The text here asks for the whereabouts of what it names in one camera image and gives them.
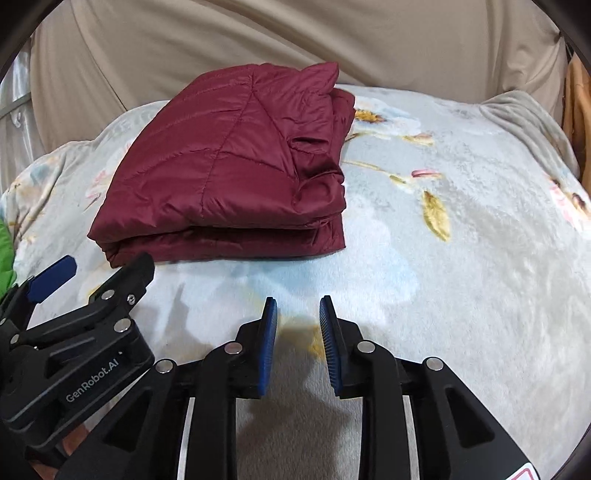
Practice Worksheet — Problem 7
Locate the white satin cloth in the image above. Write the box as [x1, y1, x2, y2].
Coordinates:
[0, 41, 37, 195]

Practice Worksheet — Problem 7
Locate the floral fleece blanket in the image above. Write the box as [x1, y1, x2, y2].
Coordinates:
[0, 85, 591, 480]

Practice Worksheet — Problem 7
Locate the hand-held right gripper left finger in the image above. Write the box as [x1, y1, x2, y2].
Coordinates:
[69, 296, 279, 480]

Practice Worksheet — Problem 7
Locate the green cloth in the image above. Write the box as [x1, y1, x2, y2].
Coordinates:
[0, 217, 18, 301]

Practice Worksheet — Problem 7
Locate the orange cloth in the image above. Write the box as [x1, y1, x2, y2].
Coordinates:
[562, 51, 591, 178]

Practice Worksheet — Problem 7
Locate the maroon puffer jacket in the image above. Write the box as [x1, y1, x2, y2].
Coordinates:
[88, 62, 357, 269]

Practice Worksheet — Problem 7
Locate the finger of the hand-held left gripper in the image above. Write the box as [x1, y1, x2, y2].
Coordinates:
[0, 255, 78, 334]
[9, 251, 156, 352]

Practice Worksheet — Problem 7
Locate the beige draped cloth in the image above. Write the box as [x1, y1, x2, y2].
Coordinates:
[30, 0, 570, 153]

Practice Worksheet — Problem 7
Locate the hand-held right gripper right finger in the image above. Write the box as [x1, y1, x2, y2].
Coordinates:
[318, 295, 542, 480]

